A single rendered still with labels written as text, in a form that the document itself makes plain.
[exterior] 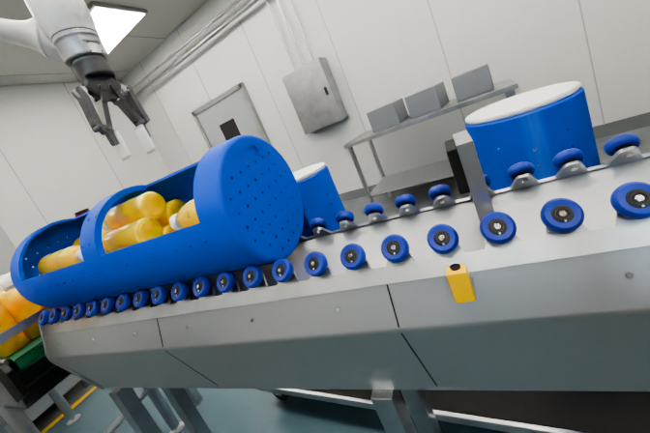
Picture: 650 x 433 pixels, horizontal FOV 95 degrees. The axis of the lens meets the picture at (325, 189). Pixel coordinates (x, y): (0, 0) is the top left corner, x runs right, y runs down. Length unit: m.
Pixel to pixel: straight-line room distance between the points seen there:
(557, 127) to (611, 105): 3.08
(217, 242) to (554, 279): 0.53
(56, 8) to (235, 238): 0.63
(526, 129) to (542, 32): 2.95
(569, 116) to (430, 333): 0.63
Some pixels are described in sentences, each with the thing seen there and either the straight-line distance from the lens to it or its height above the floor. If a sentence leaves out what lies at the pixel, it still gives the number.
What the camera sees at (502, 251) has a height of 0.93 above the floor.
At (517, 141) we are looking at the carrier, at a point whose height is 0.96.
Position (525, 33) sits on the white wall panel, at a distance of 3.80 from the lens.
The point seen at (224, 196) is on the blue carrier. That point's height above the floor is 1.14.
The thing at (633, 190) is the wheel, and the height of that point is 0.97.
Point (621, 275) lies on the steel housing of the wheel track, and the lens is 0.53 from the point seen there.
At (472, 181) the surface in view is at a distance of 0.51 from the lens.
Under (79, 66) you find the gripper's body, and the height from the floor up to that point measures 1.51.
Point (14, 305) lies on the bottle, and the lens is 1.49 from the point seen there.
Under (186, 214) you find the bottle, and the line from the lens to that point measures 0.70.
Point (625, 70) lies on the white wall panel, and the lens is 3.97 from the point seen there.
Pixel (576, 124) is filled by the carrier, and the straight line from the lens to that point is 0.96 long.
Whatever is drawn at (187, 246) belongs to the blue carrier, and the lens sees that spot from 0.65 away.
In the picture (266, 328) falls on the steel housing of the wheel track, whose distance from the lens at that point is 0.67.
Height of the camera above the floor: 1.19
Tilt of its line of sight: 12 degrees down
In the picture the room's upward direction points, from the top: 23 degrees counter-clockwise
